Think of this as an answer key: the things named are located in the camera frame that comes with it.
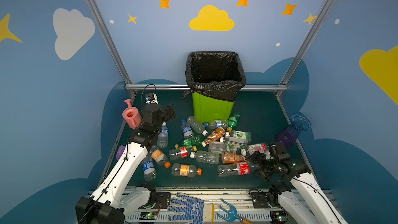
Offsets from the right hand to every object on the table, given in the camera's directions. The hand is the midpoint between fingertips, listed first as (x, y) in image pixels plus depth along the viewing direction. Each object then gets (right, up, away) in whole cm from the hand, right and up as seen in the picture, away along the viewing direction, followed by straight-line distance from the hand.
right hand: (251, 162), depth 78 cm
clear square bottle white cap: (-16, +5, +13) cm, 21 cm away
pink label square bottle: (+8, +6, +6) cm, 12 cm away
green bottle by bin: (-5, +19, +22) cm, 30 cm away
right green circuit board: (+10, -23, -7) cm, 26 cm away
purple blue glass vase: (+24, +12, +8) cm, 28 cm away
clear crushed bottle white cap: (-29, +17, +20) cm, 39 cm away
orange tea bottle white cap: (-16, +12, +15) cm, 25 cm away
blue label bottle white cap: (-49, +10, +12) cm, 51 cm away
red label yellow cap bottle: (-36, +3, +8) cm, 37 cm away
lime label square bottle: (-2, +11, +17) cm, 21 cm away
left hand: (-44, +29, -2) cm, 52 cm away
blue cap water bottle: (-16, +18, +20) cm, 31 cm away
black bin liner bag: (-16, +51, +25) cm, 59 cm away
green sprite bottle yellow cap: (-30, +9, +10) cm, 33 cm away
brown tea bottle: (-10, 0, +6) cm, 11 cm away
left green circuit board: (-50, -22, -7) cm, 56 cm away
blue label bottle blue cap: (-35, +14, +17) cm, 41 cm away
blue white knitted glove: (-29, -20, -6) cm, 36 cm away
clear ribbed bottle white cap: (-25, +1, +6) cm, 26 cm away
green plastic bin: (-23, +27, +15) cm, 38 cm away
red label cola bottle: (-3, -4, +2) cm, 5 cm away
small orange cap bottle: (-49, +1, +6) cm, 49 cm away
